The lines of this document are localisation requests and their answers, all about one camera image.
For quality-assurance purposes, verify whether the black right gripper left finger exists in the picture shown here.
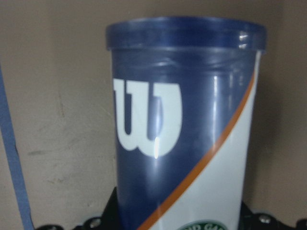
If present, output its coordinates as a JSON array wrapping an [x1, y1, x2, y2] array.
[[31, 186, 123, 230]]

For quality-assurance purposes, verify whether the blue white tennis ball can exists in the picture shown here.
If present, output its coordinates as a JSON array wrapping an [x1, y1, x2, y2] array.
[[106, 17, 266, 230]]

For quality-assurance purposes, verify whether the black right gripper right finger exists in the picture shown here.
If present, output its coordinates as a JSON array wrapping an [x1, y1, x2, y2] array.
[[237, 201, 307, 230]]

